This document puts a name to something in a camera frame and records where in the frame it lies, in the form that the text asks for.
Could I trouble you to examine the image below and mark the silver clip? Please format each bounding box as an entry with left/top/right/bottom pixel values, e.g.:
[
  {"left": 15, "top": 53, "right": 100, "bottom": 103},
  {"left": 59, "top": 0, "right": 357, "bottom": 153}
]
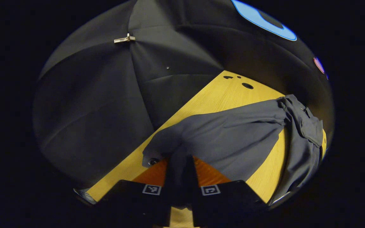
[{"left": 114, "top": 33, "right": 136, "bottom": 44}]

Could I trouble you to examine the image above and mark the grey button-up shirt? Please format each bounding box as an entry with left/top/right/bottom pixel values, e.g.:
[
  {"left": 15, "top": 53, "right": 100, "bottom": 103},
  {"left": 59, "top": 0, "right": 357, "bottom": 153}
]
[{"left": 142, "top": 94, "right": 325, "bottom": 203}]

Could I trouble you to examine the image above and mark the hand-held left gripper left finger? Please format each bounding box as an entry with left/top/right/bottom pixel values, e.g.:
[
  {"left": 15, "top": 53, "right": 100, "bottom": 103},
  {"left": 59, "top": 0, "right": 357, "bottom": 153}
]
[{"left": 99, "top": 155, "right": 183, "bottom": 227}]

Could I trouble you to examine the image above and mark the black backdrop cloth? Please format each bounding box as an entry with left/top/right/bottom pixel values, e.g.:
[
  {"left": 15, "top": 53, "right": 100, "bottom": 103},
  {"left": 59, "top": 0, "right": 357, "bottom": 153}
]
[{"left": 32, "top": 0, "right": 334, "bottom": 190}]

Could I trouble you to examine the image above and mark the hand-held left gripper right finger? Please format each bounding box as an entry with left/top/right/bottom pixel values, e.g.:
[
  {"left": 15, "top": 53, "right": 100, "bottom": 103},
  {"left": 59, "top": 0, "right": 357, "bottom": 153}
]
[{"left": 186, "top": 155, "right": 269, "bottom": 227}]

